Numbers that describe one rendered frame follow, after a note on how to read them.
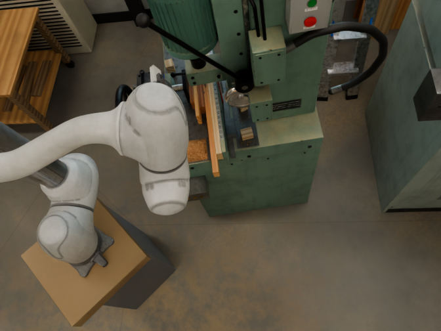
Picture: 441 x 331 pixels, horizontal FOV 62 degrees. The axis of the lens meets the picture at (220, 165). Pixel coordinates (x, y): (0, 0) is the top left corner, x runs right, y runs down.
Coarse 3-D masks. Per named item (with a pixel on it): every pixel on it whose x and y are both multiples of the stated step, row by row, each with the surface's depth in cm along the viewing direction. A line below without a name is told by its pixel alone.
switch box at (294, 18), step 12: (288, 0) 88; (300, 0) 85; (324, 0) 86; (288, 12) 91; (300, 12) 89; (312, 12) 89; (324, 12) 90; (288, 24) 94; (300, 24) 92; (324, 24) 93
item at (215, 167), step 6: (204, 90) 139; (204, 96) 138; (210, 108) 135; (210, 114) 134; (210, 120) 133; (210, 126) 132; (210, 132) 131; (210, 138) 130; (210, 144) 129; (210, 150) 128; (216, 156) 127; (216, 162) 126; (216, 168) 125; (216, 174) 126
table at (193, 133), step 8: (168, 56) 153; (176, 64) 150; (184, 64) 150; (176, 72) 149; (176, 80) 147; (184, 96) 144; (184, 104) 142; (192, 112) 140; (192, 120) 139; (192, 128) 137; (200, 128) 137; (224, 128) 141; (192, 136) 136; (200, 136) 136; (208, 136) 135; (208, 144) 134; (208, 152) 132; (200, 160) 132; (208, 160) 131; (224, 160) 132; (192, 168) 134; (200, 168) 135; (208, 168) 136
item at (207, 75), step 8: (208, 56) 128; (216, 56) 128; (208, 64) 127; (192, 72) 126; (200, 72) 126; (208, 72) 127; (216, 72) 127; (192, 80) 129; (200, 80) 130; (208, 80) 130; (216, 80) 131; (224, 80) 132
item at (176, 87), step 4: (184, 76) 136; (184, 80) 135; (180, 84) 139; (184, 84) 134; (176, 88) 138; (180, 88) 138; (184, 88) 133; (188, 88) 138; (184, 92) 135; (188, 92) 137; (188, 96) 137; (188, 100) 140
